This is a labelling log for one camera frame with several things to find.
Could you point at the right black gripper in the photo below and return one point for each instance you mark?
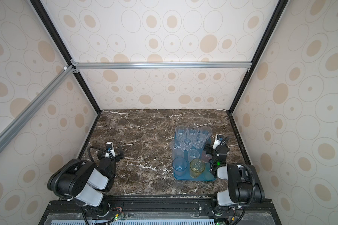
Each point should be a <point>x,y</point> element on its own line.
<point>217,150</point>

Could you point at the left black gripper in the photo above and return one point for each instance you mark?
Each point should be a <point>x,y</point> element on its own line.
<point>118,157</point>

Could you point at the pink plastic cup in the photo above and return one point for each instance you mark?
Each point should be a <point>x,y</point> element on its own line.
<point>206,157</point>

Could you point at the yellow plastic cup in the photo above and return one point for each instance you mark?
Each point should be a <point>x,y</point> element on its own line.
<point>197,167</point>

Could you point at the tall clear textured cup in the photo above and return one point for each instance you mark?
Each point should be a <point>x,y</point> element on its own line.
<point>200,141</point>

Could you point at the clear textured cup front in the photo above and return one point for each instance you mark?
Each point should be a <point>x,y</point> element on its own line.
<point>193,154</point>

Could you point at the clear faceted cup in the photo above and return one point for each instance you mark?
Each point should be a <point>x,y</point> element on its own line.
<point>180,132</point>
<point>207,131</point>

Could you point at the teal plastic tray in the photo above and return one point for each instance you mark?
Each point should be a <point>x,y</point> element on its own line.
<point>205,176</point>

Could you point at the small clear cup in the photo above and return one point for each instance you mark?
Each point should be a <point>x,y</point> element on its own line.
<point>192,131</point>

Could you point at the blue frosted cup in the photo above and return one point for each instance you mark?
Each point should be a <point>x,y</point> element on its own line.
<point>179,166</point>

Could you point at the frosted grey cup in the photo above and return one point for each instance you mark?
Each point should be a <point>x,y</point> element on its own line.
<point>177,148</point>

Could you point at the clear faceted cup front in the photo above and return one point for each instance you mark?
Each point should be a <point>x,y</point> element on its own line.
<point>180,132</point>

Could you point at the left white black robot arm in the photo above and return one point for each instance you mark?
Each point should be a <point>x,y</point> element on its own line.
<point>87,180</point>

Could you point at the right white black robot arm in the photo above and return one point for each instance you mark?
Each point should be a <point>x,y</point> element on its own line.
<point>244,187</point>

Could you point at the left diagonal aluminium bar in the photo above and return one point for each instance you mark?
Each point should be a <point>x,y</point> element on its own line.
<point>21,120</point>

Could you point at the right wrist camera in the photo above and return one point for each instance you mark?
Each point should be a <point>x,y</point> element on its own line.
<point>218,140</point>

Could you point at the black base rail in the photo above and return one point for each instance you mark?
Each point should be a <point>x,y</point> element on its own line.
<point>159,210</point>

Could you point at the horizontal aluminium frame bar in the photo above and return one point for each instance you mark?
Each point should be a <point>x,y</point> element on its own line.
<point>162,65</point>

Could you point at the right black frame post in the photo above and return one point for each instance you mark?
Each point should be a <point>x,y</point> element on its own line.
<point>259,51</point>

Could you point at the black frame post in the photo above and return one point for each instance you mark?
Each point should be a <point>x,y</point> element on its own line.
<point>259,51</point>
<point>44,17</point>

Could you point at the left black frame post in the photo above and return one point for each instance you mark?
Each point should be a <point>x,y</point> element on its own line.
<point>44,17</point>

